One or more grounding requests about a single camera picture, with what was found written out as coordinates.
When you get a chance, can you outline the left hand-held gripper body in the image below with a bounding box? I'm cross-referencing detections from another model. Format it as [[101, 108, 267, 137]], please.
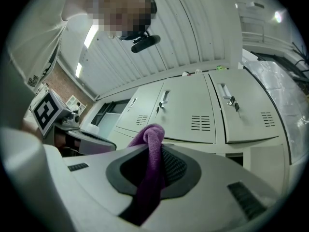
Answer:
[[32, 89, 82, 141]]

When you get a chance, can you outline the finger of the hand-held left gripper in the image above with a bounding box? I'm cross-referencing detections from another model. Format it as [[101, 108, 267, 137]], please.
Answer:
[[65, 129, 118, 156]]

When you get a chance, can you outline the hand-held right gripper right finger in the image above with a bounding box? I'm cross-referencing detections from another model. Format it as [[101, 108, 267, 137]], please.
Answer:
[[141, 145, 283, 232]]

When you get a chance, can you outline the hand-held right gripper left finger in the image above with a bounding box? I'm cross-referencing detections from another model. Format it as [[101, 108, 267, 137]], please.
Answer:
[[61, 144, 151, 218]]

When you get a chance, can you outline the purple cloth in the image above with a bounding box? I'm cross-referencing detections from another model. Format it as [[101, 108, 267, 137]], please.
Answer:
[[127, 123, 167, 227]]

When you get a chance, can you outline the person's left forearm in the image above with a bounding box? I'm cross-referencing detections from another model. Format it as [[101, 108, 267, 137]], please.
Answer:
[[21, 118, 43, 139]]

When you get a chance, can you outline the white metal locker cabinet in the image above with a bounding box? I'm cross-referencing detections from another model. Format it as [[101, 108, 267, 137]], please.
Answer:
[[113, 69, 290, 196]]

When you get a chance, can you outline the cream t-shirt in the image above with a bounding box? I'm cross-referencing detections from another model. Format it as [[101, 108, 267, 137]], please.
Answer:
[[7, 0, 97, 94]]

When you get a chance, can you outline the plastic-wrapped panel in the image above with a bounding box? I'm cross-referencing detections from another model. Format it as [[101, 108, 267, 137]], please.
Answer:
[[242, 60, 309, 164]]

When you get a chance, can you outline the person's head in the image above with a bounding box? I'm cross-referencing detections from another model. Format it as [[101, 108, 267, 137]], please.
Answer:
[[86, 0, 157, 40]]

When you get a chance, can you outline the black head-mounted camera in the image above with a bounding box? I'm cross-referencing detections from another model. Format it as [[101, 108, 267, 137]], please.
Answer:
[[120, 31, 162, 54]]

